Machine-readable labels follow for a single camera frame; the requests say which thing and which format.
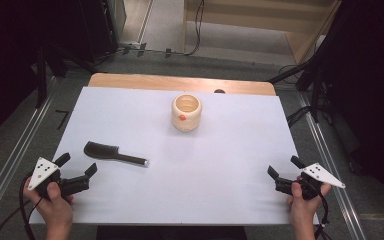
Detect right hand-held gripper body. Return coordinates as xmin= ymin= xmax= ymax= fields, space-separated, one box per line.
xmin=274 ymin=162 xmax=346 ymax=201

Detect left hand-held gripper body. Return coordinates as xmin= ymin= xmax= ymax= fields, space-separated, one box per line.
xmin=27 ymin=156 xmax=90 ymax=201

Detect black comb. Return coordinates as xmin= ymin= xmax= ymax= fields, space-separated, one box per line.
xmin=83 ymin=141 xmax=150 ymax=168

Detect cream wooden cup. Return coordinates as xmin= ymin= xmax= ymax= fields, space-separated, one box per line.
xmin=171 ymin=94 xmax=203 ymax=132

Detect person's left hand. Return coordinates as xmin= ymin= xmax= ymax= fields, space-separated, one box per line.
xmin=23 ymin=182 xmax=75 ymax=232

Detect person's right hand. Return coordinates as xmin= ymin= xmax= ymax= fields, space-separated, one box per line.
xmin=287 ymin=182 xmax=332 ymax=223

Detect black metal stand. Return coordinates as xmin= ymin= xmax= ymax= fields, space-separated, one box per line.
xmin=268 ymin=19 xmax=348 ymax=124
xmin=34 ymin=43 xmax=98 ymax=109

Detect white paper mat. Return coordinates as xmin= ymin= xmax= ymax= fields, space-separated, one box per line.
xmin=29 ymin=86 xmax=320 ymax=226

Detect light wooden shelf unit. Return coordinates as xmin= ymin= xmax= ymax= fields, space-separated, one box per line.
xmin=182 ymin=0 xmax=343 ymax=65

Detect dark cabinet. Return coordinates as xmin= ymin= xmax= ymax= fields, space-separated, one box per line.
xmin=58 ymin=0 xmax=118 ymax=64

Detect aluminium floor rail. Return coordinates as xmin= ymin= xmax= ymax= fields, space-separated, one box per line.
xmin=296 ymin=90 xmax=368 ymax=240
xmin=0 ymin=77 xmax=58 ymax=231

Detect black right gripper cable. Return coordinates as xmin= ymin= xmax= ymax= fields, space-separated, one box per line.
xmin=314 ymin=192 xmax=333 ymax=240

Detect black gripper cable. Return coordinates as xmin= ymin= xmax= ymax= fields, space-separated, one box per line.
xmin=314 ymin=192 xmax=333 ymax=240
xmin=0 ymin=173 xmax=45 ymax=240

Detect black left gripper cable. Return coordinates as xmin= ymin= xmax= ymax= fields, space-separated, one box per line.
xmin=0 ymin=173 xmax=45 ymax=240

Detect black floor cables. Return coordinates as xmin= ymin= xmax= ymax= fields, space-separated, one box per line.
xmin=268 ymin=62 xmax=316 ymax=85

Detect black hanging cable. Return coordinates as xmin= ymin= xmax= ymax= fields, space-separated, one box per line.
xmin=183 ymin=0 xmax=206 ymax=57

